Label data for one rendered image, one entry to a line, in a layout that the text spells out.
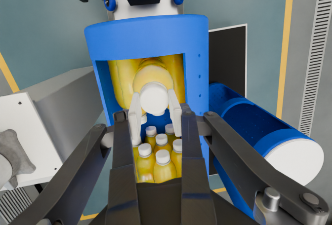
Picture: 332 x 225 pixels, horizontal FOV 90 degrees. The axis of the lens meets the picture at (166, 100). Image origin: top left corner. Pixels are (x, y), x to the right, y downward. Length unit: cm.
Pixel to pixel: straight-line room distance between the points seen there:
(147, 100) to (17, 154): 61
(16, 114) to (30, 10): 120
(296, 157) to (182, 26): 72
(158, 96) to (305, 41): 197
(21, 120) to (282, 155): 95
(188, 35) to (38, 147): 63
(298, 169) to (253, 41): 120
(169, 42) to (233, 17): 142
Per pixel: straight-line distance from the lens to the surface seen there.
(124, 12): 62
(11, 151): 76
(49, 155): 75
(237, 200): 160
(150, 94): 22
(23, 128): 73
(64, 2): 168
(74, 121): 93
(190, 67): 33
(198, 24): 35
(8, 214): 219
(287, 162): 87
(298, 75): 216
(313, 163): 95
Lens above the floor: 153
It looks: 69 degrees down
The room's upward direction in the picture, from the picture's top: 165 degrees clockwise
